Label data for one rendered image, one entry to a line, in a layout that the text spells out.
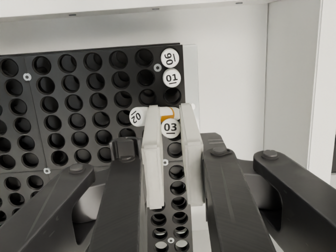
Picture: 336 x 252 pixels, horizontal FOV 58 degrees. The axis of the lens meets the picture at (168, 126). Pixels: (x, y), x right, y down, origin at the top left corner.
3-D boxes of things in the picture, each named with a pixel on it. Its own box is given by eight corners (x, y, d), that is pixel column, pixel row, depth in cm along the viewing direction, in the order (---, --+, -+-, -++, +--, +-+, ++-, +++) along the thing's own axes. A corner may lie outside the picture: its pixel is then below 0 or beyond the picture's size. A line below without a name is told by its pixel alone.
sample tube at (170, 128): (182, 135, 23) (181, 138, 18) (165, 135, 23) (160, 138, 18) (181, 119, 23) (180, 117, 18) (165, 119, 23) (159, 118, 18)
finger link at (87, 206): (144, 219, 11) (65, 225, 11) (149, 162, 16) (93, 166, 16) (141, 184, 11) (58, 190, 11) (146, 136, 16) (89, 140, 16)
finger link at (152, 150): (164, 209, 13) (147, 211, 13) (162, 148, 20) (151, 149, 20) (159, 145, 12) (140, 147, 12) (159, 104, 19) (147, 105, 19)
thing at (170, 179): (182, 44, 22) (182, 44, 21) (192, 247, 27) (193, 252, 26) (156, 46, 22) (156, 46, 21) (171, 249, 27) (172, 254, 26)
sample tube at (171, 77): (178, 76, 25) (182, 86, 21) (163, 78, 25) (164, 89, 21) (176, 61, 25) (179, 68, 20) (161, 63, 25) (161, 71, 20)
